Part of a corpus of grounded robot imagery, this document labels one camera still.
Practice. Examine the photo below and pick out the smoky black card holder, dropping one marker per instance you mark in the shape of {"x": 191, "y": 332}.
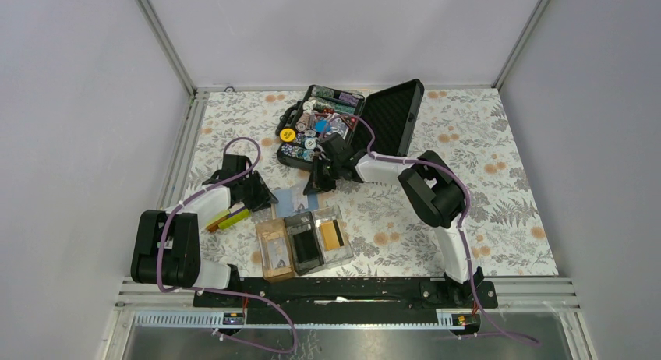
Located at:
{"x": 294, "y": 225}

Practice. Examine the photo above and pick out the silver magnetic stripe cards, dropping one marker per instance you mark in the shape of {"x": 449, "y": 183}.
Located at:
{"x": 278, "y": 254}

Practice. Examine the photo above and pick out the yellow round poker chip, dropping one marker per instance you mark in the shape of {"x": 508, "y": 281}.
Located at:
{"x": 287, "y": 135}

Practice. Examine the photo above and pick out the blue round poker chip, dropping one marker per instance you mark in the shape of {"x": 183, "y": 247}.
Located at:
{"x": 322, "y": 127}

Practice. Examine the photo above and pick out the black VIP cards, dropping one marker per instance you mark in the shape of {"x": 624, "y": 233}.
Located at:
{"x": 306, "y": 247}

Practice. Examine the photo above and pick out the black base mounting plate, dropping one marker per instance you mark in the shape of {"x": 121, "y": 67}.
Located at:
{"x": 350, "y": 300}

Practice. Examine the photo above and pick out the black poker chip case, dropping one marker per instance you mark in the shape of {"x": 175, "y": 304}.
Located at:
{"x": 388, "y": 116}

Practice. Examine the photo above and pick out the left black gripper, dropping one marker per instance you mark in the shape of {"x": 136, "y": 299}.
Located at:
{"x": 264, "y": 197}

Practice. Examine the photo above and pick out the amber transparent card holder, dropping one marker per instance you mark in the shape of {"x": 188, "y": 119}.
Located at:
{"x": 268, "y": 230}

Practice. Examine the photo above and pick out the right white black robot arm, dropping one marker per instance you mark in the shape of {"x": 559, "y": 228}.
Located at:
{"x": 436, "y": 194}

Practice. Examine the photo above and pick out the clear transparent card holder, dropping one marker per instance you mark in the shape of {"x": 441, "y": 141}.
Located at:
{"x": 337, "y": 257}

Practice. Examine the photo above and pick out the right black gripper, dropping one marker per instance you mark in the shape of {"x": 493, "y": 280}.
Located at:
{"x": 316, "y": 183}

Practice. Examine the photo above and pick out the gold magnetic stripe cards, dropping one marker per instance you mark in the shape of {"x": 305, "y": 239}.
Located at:
{"x": 331, "y": 235}

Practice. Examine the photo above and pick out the colourful sticky note stack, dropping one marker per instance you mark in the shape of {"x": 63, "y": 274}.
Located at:
{"x": 227, "y": 219}

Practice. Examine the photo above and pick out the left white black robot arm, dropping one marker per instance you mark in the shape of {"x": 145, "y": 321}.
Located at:
{"x": 167, "y": 247}

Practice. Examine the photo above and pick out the floral patterned table mat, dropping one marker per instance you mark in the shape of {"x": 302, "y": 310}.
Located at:
{"x": 470, "y": 132}

